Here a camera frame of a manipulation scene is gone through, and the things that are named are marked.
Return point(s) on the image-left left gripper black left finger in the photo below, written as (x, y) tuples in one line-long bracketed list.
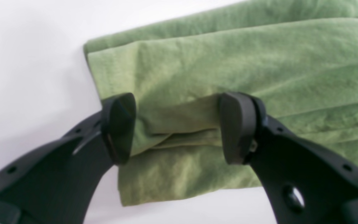
[(54, 183)]

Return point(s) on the olive green T-shirt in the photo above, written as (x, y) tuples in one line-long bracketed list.
[(193, 76)]

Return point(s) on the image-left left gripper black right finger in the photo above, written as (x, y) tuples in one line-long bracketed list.
[(306, 183)]

